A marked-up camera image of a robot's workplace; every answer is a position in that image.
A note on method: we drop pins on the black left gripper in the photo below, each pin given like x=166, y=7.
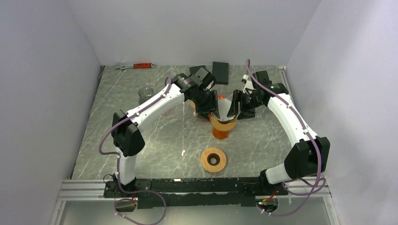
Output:
x=214, y=106

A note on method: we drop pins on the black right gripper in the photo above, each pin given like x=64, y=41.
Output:
x=238, y=96

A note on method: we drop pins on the white paper coffee filter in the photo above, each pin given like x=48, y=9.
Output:
x=224, y=106

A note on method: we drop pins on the orange glass carafe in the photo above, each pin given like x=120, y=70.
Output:
x=218, y=134

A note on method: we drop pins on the clear glass jar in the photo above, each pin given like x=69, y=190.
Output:
x=145, y=93

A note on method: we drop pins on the clear glass ribbed dripper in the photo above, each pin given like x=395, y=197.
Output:
x=214, y=119

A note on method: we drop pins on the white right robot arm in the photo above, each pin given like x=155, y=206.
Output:
x=309, y=153

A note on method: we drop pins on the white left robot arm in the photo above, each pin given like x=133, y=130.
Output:
x=129, y=126

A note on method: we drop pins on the orange coffee filter box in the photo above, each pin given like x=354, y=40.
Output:
x=197, y=115

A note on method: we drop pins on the right black foam block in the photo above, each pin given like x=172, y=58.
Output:
x=220, y=71

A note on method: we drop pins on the black foam block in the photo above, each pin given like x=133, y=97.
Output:
x=195, y=69
x=220, y=71

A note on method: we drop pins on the left black foam block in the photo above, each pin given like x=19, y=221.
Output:
x=195, y=69

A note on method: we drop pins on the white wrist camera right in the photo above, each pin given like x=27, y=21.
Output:
x=248, y=86

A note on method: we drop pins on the orange handled adjustable wrench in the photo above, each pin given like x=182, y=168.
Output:
x=135, y=66

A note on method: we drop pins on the black table edge rail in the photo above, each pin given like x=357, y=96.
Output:
x=150, y=193

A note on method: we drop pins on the aluminium frame rail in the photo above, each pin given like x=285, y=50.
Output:
x=76, y=190

